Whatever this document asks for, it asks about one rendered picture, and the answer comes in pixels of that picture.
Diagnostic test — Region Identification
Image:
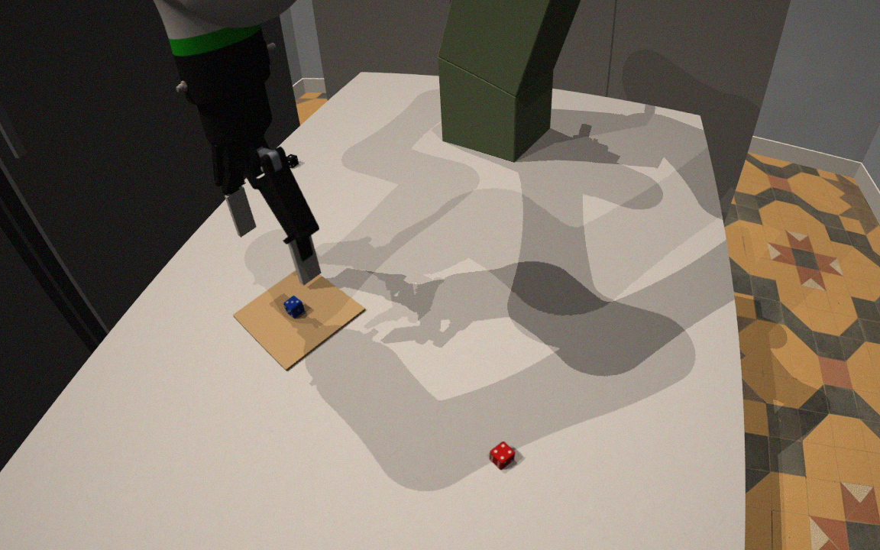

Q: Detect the red die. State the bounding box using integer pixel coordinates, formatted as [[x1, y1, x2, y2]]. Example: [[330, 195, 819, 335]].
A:
[[490, 442, 515, 470]]

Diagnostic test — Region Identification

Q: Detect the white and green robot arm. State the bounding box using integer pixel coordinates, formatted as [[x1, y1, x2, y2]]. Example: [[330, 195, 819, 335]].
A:
[[154, 0, 296, 105]]

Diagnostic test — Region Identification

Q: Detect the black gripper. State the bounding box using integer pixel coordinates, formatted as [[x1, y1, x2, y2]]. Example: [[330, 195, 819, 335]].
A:
[[197, 84, 321, 286]]

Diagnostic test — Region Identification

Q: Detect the tan flat square mat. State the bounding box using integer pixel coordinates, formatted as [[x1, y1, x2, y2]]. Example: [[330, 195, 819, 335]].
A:
[[233, 271, 365, 371]]

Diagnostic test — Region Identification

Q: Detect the blue die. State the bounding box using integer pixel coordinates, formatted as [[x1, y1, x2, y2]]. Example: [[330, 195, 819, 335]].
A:
[[283, 296, 305, 319]]

